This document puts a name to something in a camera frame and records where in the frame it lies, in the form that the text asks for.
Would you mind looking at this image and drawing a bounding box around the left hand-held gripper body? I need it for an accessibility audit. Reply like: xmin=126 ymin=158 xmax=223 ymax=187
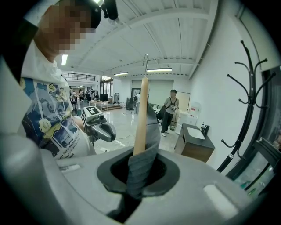
xmin=80 ymin=105 xmax=108 ymax=141

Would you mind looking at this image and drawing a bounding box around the wooden hanger with metal hook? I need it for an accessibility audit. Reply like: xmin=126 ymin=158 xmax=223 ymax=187
xmin=133 ymin=53 xmax=151 ymax=156

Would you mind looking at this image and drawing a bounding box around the white sink basin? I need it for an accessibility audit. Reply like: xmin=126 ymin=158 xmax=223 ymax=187
xmin=187 ymin=127 xmax=206 ymax=140

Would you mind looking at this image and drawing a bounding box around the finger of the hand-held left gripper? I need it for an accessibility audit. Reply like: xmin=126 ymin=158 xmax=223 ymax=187
xmin=99 ymin=122 xmax=117 ymax=142

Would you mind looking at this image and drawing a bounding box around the black metal coat rack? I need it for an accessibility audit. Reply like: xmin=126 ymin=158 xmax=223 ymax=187
xmin=216 ymin=40 xmax=277 ymax=173

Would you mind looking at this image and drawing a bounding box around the low wooden table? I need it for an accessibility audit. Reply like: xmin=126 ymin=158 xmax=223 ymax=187
xmin=88 ymin=100 xmax=110 ymax=112

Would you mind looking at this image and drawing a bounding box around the black head-mounted camera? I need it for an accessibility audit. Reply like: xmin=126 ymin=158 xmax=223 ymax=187
xmin=100 ymin=0 xmax=119 ymax=21

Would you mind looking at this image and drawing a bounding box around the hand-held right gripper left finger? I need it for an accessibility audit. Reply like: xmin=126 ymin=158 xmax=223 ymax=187
xmin=0 ymin=135 xmax=135 ymax=225

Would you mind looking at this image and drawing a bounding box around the black faucet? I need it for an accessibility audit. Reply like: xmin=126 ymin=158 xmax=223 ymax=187
xmin=200 ymin=122 xmax=211 ymax=135

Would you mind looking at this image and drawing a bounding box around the dark wooden vanity cabinet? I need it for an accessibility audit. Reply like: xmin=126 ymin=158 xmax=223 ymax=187
xmin=174 ymin=123 xmax=216 ymax=163

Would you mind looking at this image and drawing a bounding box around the grey clothing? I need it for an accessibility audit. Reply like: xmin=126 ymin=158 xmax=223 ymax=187
xmin=107 ymin=102 xmax=162 ymax=223

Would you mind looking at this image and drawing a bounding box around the black window frame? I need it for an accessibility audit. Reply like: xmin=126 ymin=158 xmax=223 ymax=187
xmin=225 ymin=65 xmax=281 ymax=196

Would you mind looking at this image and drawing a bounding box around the person's printed white shirt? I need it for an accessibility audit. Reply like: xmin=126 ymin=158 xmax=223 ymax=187
xmin=20 ymin=41 xmax=97 ymax=160

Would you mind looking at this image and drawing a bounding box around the white water dispenser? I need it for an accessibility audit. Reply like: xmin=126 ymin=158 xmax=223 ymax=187
xmin=189 ymin=102 xmax=202 ymax=117

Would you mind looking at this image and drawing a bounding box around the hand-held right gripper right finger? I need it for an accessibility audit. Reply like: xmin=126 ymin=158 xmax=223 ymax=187
xmin=128 ymin=149 xmax=253 ymax=225

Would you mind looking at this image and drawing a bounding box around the white storage box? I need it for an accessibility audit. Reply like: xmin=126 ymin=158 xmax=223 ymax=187
xmin=179 ymin=111 xmax=198 ymax=133

